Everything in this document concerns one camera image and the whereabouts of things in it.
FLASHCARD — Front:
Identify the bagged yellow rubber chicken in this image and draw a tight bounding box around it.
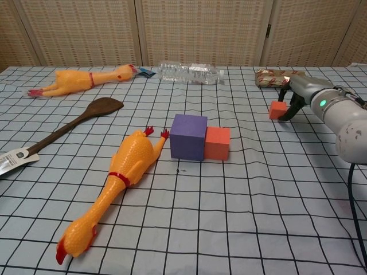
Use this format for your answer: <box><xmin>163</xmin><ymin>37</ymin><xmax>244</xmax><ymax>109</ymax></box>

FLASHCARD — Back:
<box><xmin>27</xmin><ymin>64</ymin><xmax>157</xmax><ymax>100</ymax></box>

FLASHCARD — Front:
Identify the beige woven folding screen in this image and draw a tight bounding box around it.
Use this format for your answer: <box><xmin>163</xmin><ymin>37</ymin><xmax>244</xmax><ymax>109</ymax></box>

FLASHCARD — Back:
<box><xmin>0</xmin><ymin>0</ymin><xmax>367</xmax><ymax>68</ymax></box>

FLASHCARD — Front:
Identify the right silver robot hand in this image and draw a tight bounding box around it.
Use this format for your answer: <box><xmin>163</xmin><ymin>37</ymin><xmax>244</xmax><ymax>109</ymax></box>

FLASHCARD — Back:
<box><xmin>277</xmin><ymin>74</ymin><xmax>335</xmax><ymax>123</ymax></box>

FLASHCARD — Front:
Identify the dark wooden spatula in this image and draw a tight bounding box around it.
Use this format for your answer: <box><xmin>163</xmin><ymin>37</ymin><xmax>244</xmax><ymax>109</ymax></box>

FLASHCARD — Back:
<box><xmin>22</xmin><ymin>97</ymin><xmax>124</xmax><ymax>157</ymax></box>

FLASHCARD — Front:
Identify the large orange foam cube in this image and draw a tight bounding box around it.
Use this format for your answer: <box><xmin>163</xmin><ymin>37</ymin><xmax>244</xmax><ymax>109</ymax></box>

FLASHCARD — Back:
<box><xmin>205</xmin><ymin>127</ymin><xmax>231</xmax><ymax>161</ymax></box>

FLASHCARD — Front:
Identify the clear plastic water bottle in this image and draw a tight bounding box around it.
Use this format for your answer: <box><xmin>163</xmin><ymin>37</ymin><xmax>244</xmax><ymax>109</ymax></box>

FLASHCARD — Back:
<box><xmin>158</xmin><ymin>60</ymin><xmax>225</xmax><ymax>86</ymax></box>

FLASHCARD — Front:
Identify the blue checkered tablecloth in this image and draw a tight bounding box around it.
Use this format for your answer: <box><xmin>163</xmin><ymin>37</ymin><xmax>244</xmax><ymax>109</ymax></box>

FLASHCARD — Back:
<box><xmin>0</xmin><ymin>66</ymin><xmax>367</xmax><ymax>275</ymax></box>

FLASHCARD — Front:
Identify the large purple foam cube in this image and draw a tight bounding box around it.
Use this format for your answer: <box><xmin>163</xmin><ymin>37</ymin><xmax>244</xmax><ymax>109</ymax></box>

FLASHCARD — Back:
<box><xmin>169</xmin><ymin>113</ymin><xmax>208</xmax><ymax>162</ymax></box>

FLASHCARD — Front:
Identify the gold foil snack packet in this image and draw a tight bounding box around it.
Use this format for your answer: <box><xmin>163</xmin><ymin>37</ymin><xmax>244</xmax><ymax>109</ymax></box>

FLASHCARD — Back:
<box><xmin>255</xmin><ymin>68</ymin><xmax>306</xmax><ymax>88</ymax></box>

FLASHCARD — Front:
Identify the white paper spatula tag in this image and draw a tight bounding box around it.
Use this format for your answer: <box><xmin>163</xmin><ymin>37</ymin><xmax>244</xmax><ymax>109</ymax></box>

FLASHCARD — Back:
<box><xmin>0</xmin><ymin>147</ymin><xmax>40</xmax><ymax>176</ymax></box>

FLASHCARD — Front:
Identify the small orange foam cube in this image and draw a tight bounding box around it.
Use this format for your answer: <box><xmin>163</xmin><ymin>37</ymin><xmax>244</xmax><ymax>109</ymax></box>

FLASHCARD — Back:
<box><xmin>268</xmin><ymin>100</ymin><xmax>288</xmax><ymax>120</ymax></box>

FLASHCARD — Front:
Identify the unwrapped yellow rubber chicken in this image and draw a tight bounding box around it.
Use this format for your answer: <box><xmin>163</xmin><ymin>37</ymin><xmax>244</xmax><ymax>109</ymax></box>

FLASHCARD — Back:
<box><xmin>56</xmin><ymin>126</ymin><xmax>170</xmax><ymax>265</ymax></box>

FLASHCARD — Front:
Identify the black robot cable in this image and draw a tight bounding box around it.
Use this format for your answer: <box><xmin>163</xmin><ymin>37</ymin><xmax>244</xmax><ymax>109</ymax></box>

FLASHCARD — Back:
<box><xmin>347</xmin><ymin>162</ymin><xmax>366</xmax><ymax>275</ymax></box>

